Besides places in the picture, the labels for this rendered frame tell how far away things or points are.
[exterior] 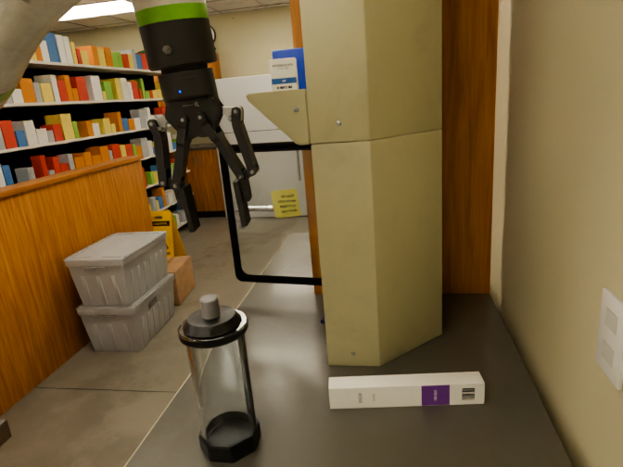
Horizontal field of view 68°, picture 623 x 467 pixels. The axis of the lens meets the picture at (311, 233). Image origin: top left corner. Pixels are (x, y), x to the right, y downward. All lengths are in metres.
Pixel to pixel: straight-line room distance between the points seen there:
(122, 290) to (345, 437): 2.42
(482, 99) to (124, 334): 2.63
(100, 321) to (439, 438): 2.70
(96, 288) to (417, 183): 2.54
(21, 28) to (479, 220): 1.05
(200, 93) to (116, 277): 2.50
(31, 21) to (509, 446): 0.89
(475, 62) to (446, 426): 0.82
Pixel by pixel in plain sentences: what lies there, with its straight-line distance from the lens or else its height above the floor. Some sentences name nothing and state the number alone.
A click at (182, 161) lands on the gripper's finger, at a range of 0.70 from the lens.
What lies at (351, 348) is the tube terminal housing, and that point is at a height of 0.98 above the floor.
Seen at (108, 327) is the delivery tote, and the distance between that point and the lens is 3.28.
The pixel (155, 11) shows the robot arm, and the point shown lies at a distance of 0.66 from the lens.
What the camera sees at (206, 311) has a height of 1.19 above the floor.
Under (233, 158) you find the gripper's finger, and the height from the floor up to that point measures 1.42.
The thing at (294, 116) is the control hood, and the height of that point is 1.46.
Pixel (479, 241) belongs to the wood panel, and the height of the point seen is 1.09.
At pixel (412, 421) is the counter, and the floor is 0.94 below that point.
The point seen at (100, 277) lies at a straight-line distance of 3.15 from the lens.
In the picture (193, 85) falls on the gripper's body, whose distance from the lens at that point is 0.66.
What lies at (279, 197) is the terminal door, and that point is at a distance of 1.25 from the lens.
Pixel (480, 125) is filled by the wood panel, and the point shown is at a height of 1.39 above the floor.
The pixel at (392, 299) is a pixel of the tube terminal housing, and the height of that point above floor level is 1.08.
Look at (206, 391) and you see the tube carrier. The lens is 0.77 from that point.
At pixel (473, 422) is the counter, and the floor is 0.94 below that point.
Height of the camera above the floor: 1.49
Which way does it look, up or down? 16 degrees down
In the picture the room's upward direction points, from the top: 5 degrees counter-clockwise
